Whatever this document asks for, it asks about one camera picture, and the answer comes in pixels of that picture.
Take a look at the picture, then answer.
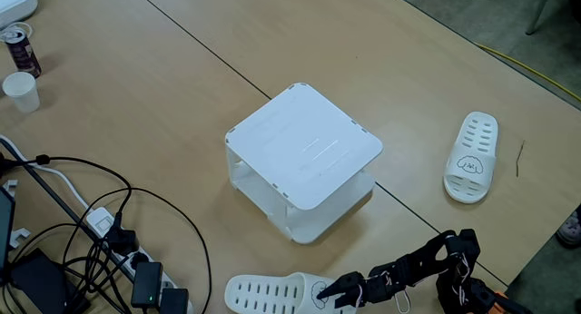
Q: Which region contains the white slipper with dog print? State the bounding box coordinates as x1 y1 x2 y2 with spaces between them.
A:
442 111 499 205
223 271 359 314

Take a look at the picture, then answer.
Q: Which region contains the white two-tier shoe rack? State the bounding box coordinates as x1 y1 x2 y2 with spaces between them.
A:
224 82 384 246

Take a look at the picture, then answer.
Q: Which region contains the person's shoe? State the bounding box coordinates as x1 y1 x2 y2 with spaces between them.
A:
556 208 581 250

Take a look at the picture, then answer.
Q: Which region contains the black power adapter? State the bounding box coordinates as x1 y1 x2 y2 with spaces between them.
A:
159 287 191 314
130 260 164 309

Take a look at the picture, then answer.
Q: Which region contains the black charger plug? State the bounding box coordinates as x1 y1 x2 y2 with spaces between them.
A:
103 212 140 257

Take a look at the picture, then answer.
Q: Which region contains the white power strip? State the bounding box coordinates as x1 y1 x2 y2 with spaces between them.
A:
84 206 195 314

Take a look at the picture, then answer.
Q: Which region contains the black flat box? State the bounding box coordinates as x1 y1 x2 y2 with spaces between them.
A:
8 247 92 314

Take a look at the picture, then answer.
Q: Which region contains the grey chair leg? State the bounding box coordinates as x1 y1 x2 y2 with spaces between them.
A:
525 0 556 36

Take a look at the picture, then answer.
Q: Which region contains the white paper cup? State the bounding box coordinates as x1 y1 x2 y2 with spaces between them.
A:
1 71 42 114

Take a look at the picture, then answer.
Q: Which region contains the purple drink can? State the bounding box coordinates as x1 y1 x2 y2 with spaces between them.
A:
4 27 43 79

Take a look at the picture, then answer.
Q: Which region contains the white box device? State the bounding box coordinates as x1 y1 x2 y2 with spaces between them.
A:
0 0 39 30

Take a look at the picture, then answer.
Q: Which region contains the black looping cable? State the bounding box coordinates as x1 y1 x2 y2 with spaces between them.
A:
61 186 213 314

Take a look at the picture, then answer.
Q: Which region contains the yellow floor cable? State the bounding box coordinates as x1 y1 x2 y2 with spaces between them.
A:
474 42 581 104

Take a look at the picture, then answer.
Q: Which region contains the white power strip cable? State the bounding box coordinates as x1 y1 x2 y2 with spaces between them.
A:
0 132 92 211

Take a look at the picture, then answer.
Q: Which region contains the black cable with ferrite bead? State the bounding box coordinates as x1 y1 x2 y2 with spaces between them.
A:
0 153 133 224

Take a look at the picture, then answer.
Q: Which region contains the white plastic bracket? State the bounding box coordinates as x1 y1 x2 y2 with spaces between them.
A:
1 179 20 199
7 227 33 250

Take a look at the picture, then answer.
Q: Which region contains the white coiled cable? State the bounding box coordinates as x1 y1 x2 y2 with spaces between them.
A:
0 21 34 44

